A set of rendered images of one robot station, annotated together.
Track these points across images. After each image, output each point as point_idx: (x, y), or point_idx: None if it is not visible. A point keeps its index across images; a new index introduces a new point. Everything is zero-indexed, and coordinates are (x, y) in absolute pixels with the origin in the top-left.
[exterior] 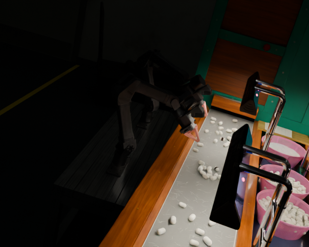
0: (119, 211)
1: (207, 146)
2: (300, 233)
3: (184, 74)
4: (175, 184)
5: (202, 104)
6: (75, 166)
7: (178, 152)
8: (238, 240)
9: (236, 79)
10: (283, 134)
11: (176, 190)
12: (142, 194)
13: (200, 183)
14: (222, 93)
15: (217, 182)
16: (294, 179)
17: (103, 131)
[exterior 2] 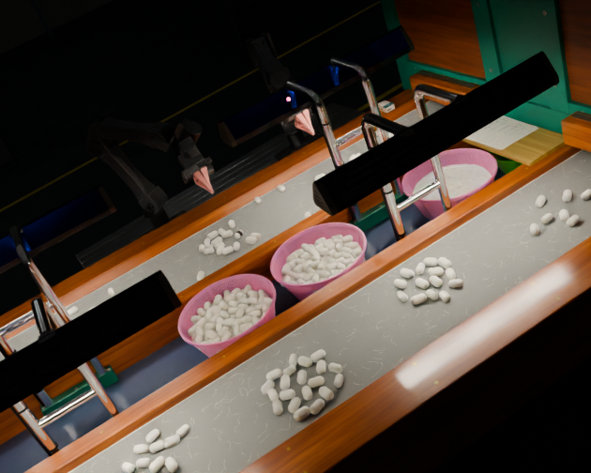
0: None
1: (296, 189)
2: (212, 353)
3: (268, 71)
4: (151, 260)
5: (288, 118)
6: (119, 232)
7: (216, 207)
8: None
9: (436, 36)
10: (492, 142)
11: (139, 270)
12: (83, 275)
13: (185, 258)
14: (430, 68)
15: (210, 257)
16: (356, 252)
17: (217, 174)
